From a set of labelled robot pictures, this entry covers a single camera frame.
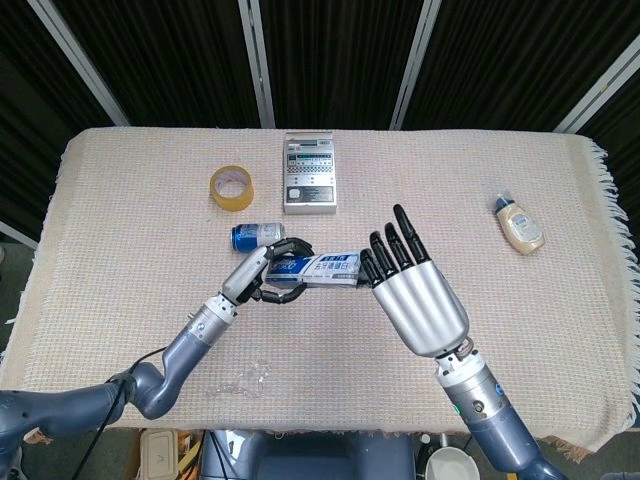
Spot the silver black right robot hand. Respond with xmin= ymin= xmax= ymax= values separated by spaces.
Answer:
xmin=360 ymin=203 xmax=472 ymax=359

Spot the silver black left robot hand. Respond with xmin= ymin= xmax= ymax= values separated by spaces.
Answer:
xmin=220 ymin=237 xmax=317 ymax=306

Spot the blue white toothpaste box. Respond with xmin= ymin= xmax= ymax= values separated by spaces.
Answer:
xmin=264 ymin=248 xmax=363 ymax=290

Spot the silver electronic device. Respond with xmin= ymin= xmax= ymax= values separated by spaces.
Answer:
xmin=282 ymin=131 xmax=339 ymax=216

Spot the blue silver drink can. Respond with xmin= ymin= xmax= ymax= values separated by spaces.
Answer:
xmin=229 ymin=221 xmax=287 ymax=255

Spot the yellow packing tape roll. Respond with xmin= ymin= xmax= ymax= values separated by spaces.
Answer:
xmin=208 ymin=164 xmax=256 ymax=214

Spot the clear plastic wavy piece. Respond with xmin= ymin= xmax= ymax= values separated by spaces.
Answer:
xmin=207 ymin=360 xmax=272 ymax=400

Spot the beige bottle blue cap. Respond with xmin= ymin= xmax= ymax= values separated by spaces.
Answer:
xmin=493 ymin=193 xmax=547 ymax=257

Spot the white round bowl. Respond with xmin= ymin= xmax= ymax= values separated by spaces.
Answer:
xmin=425 ymin=445 xmax=480 ymax=480

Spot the beige woven tablecloth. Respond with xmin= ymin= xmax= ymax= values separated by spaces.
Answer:
xmin=0 ymin=126 xmax=633 ymax=442

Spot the blue robot torso base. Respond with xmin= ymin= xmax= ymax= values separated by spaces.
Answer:
xmin=199 ymin=429 xmax=417 ymax=480

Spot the beige lidded container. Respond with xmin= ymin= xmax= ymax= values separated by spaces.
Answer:
xmin=139 ymin=428 xmax=180 ymax=475

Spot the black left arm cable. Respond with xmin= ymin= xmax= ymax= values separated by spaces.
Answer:
xmin=73 ymin=344 xmax=172 ymax=480

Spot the white partition frame post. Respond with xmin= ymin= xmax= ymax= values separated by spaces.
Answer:
xmin=0 ymin=218 xmax=40 ymax=250
xmin=28 ymin=0 xmax=130 ymax=127
xmin=551 ymin=35 xmax=640 ymax=135
xmin=388 ymin=0 xmax=442 ymax=131
xmin=237 ymin=0 xmax=277 ymax=129

